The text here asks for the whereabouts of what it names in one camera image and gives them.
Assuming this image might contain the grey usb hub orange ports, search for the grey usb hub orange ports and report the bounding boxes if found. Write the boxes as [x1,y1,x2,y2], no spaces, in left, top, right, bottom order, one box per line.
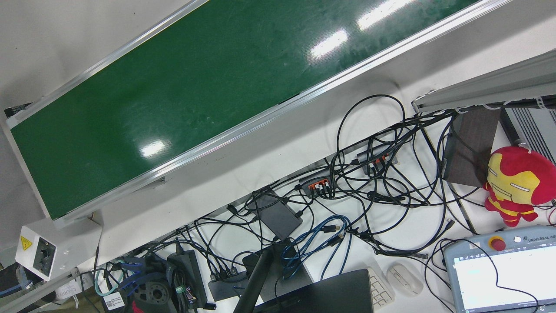
[356,144,399,176]
[299,169,338,197]

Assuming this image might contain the black rectangular power adapter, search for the black rectangular power adapter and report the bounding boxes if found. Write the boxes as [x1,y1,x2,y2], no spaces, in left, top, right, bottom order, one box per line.
[246,189,304,240]

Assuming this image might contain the green conveyor belt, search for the green conveyor belt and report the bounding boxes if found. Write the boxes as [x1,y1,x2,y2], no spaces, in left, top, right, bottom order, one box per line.
[3,0,513,222]

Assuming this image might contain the black docking hub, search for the black docking hub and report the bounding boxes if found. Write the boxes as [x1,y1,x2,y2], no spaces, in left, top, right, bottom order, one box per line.
[208,272,249,302]

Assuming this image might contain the black laptop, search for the black laptop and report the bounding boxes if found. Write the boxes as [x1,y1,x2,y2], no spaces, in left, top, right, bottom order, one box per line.
[253,269,375,313]

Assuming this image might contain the black power brick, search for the black power brick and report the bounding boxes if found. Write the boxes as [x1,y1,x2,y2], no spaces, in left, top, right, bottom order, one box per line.
[167,250,209,310]

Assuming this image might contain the white keyboard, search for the white keyboard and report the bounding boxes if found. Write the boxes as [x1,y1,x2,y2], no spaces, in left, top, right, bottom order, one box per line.
[366,266,396,311]

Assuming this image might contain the white computer mouse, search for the white computer mouse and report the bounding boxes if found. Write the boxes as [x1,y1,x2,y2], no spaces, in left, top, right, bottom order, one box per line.
[387,264,424,297]

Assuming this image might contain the dark brown box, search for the dark brown box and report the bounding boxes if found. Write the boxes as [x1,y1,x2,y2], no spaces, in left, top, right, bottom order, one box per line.
[443,107,501,188]

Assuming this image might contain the grey aluminium profile beam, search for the grey aluminium profile beam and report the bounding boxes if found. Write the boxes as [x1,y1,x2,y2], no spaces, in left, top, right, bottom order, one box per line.
[411,49,556,114]

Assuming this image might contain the red yellow plush toy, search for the red yellow plush toy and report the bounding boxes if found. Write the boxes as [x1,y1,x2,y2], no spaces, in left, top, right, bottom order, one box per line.
[483,147,556,227]

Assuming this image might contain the white conveyor control box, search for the white conveyor control box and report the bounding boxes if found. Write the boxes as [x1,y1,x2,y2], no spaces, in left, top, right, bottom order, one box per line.
[15,217,103,282]

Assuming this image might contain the grey robot teach pendant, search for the grey robot teach pendant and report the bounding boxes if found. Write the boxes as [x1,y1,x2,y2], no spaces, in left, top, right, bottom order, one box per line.
[443,225,556,313]

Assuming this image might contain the grey ribbed metal case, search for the grey ribbed metal case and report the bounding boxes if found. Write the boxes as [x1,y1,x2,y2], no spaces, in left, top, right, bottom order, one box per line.
[500,107,556,165]

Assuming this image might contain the blue coiled cable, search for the blue coiled cable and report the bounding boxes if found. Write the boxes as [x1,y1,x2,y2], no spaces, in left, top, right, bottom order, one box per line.
[281,215,353,280]

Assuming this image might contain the black looped cable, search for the black looped cable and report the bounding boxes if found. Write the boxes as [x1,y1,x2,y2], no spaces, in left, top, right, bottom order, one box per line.
[336,94,407,183]

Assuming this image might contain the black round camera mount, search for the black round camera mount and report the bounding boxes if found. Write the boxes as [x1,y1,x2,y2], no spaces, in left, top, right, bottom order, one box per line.
[132,278,178,313]

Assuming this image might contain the teal cable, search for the teal cable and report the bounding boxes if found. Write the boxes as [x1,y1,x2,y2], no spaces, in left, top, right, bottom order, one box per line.
[94,268,126,297]

